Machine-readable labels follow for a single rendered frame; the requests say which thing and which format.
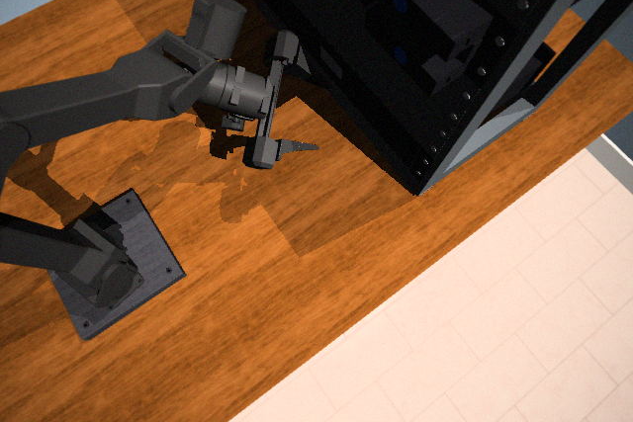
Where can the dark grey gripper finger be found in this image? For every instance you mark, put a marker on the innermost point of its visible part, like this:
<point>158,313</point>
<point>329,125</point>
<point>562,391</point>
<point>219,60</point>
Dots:
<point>286,146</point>
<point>302,69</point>

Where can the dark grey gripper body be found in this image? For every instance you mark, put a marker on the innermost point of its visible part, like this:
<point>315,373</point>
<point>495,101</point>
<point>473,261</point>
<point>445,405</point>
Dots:
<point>255,96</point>

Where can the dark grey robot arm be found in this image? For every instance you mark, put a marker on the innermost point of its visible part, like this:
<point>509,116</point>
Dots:
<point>144,85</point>

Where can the black metal rack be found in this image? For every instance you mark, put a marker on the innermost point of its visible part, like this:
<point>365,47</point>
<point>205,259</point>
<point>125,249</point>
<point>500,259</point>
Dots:
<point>387,63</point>

